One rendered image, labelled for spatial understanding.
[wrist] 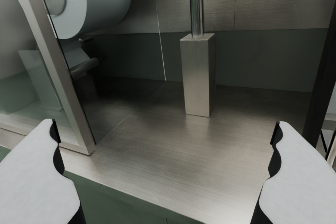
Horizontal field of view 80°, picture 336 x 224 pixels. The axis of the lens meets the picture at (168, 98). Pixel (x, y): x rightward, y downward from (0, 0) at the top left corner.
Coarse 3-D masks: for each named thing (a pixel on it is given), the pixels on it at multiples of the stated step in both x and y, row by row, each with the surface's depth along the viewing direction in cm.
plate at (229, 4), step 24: (168, 0) 84; (216, 0) 76; (240, 0) 73; (264, 0) 70; (288, 0) 67; (312, 0) 65; (168, 24) 89; (216, 24) 80; (240, 24) 77; (264, 24) 73; (288, 24) 70; (312, 24) 68
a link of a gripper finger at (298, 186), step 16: (288, 128) 11; (272, 144) 12; (288, 144) 10; (304, 144) 10; (272, 160) 10; (288, 160) 9; (304, 160) 9; (320, 160) 9; (272, 176) 8; (288, 176) 8; (304, 176) 8; (320, 176) 8; (272, 192) 7; (288, 192) 7; (304, 192) 7; (320, 192) 7; (256, 208) 7; (272, 208) 7; (288, 208) 7; (304, 208) 7; (320, 208) 7
